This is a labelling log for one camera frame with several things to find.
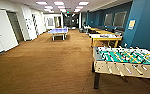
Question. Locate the dark open doorway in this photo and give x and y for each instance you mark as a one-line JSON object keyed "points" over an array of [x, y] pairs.
{"points": [[16, 26]]}

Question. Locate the blue ping pong table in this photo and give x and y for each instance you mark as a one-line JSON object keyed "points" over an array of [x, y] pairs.
{"points": [[59, 31]]}

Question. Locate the small white table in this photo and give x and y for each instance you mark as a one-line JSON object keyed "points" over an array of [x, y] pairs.
{"points": [[86, 27]]}

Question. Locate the white illuminated table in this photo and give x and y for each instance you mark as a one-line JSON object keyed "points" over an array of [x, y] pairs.
{"points": [[104, 37]]}

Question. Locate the wooden yellow table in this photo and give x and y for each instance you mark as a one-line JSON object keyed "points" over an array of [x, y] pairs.
{"points": [[103, 32]]}

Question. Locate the square ceiling light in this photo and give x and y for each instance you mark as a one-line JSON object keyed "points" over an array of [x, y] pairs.
{"points": [[58, 3], [41, 2], [48, 6], [79, 7], [83, 3], [61, 7]]}

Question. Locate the interior glass window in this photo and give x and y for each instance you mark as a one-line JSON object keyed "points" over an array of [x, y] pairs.
{"points": [[108, 19], [120, 19]]}

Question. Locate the green foosball table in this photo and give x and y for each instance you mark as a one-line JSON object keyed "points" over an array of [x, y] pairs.
{"points": [[124, 58]]}

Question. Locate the white room door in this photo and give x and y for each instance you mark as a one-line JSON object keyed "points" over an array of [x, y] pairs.
{"points": [[2, 31]]}

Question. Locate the beige framed wall notice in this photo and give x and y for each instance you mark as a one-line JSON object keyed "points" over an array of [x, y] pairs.
{"points": [[131, 24]]}

